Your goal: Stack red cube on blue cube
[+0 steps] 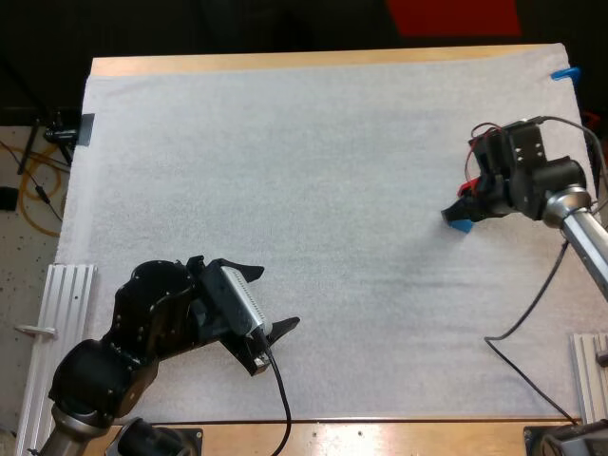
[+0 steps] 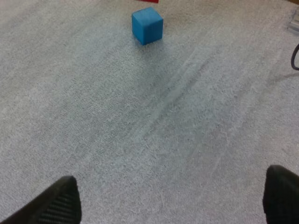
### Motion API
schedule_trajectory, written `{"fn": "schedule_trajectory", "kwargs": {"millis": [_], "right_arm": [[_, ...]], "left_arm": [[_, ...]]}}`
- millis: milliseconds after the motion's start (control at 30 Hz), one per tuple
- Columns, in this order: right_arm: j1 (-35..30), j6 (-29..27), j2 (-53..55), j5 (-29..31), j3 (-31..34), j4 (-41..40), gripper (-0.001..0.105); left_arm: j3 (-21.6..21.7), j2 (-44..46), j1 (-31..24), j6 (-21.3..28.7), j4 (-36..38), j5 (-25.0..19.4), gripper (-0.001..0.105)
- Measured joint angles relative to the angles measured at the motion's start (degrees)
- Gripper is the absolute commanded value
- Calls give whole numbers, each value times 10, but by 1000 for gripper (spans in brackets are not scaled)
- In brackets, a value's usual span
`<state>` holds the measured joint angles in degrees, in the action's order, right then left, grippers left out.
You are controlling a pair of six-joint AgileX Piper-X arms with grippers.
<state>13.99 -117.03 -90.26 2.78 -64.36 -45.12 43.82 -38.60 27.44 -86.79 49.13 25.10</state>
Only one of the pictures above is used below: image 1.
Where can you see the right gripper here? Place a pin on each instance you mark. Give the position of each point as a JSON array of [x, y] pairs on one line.
[[496, 161]]

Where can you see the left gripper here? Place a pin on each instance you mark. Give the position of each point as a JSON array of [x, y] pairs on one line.
[[211, 311]]

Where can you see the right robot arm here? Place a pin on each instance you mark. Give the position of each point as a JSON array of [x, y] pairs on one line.
[[577, 223]]

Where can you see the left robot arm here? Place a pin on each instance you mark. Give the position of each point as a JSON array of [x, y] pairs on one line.
[[142, 323]]

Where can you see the blue cube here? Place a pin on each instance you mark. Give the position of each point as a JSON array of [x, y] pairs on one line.
[[461, 226]]

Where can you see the red cube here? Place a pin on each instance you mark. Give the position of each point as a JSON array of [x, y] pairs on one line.
[[465, 187]]

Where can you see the blue clip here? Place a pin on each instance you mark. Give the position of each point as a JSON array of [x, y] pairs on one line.
[[565, 73]]

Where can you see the white clip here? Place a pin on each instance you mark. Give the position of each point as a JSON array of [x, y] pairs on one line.
[[37, 329]]

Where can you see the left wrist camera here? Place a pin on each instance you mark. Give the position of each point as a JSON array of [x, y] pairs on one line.
[[242, 299]]

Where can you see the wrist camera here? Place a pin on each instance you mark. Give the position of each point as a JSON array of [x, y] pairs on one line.
[[242, 299], [522, 122]]

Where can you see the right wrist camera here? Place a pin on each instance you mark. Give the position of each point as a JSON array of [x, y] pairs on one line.
[[522, 122]]

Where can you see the ribbed aluminium rail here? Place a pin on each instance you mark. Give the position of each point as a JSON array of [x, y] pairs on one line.
[[66, 294], [589, 380]]

